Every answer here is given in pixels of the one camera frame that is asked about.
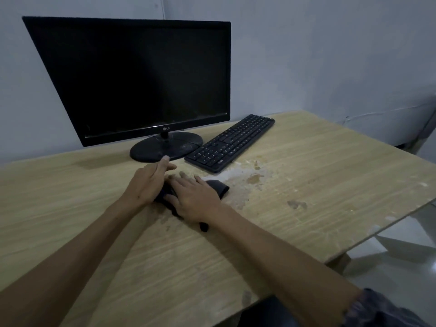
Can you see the person's blue jeans leg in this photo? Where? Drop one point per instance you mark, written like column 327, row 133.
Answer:
column 269, row 313

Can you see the person's right forearm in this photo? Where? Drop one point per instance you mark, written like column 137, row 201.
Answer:
column 289, row 269

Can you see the purple grey cleaning cloth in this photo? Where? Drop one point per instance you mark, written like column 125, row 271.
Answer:
column 221, row 187

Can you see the light wooden table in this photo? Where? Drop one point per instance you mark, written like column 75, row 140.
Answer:
column 306, row 160

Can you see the black keyboard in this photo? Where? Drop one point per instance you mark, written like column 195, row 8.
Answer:
column 231, row 143

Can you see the black computer monitor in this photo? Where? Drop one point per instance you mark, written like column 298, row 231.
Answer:
column 136, row 74

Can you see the person's left forearm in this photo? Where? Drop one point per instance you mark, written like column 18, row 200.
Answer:
column 61, row 265

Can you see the person's right hand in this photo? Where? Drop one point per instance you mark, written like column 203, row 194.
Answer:
column 197, row 200

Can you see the white floor block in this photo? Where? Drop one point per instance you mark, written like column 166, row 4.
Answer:
column 405, row 231

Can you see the person's left hand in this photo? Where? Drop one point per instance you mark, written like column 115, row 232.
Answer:
column 146, row 183

